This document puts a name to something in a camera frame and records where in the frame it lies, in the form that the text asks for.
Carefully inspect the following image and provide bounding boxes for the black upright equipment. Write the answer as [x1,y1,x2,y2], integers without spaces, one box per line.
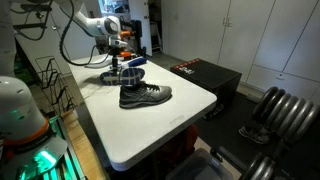
[129,19,148,58]

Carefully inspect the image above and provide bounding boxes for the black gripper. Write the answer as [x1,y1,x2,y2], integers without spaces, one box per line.
[110,46,123,72]

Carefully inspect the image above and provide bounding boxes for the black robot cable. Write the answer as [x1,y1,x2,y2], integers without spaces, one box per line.
[59,0,113,67]

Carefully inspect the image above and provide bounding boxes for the dark grey sneaker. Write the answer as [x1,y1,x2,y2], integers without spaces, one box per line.
[238,124,271,145]

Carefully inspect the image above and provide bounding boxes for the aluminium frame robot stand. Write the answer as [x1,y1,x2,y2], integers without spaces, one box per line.
[9,114,88,180]

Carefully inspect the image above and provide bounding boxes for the white door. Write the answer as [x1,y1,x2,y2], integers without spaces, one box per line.
[128,0,154,57]

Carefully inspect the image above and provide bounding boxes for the black metal bar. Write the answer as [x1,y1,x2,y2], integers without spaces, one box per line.
[209,145,250,175]

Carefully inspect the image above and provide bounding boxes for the black adjustable dumbbell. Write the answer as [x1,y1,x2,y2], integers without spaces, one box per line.
[239,86,320,180]

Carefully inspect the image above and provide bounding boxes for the black wire rack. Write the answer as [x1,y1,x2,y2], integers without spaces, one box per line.
[34,56,76,115]

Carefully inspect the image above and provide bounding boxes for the black metal shelf frame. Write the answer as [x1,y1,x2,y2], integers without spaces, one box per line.
[11,2,53,42]

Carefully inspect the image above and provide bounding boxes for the black plyo box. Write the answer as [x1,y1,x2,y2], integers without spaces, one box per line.
[169,58,243,121]

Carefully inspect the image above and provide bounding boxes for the dark red object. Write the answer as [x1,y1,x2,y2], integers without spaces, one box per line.
[156,124,202,161]

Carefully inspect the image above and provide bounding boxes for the wooden platform board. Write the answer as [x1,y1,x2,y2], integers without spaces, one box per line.
[61,109,109,180]

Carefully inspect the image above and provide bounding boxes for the grey black running shoe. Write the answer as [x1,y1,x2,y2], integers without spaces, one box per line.
[118,81,173,110]
[99,65,147,88]

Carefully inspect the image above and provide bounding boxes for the clear plastic storage bin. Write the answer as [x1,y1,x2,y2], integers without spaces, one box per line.
[164,148,235,180]

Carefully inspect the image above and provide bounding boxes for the blue bristle hand brush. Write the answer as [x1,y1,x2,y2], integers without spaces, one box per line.
[109,55,148,71]

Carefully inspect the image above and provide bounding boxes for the grey robot mounting plate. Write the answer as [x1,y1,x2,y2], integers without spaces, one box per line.
[0,133,68,180]

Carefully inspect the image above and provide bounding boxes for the white wall cabinets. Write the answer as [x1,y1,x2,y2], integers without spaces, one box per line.
[161,0,320,101]

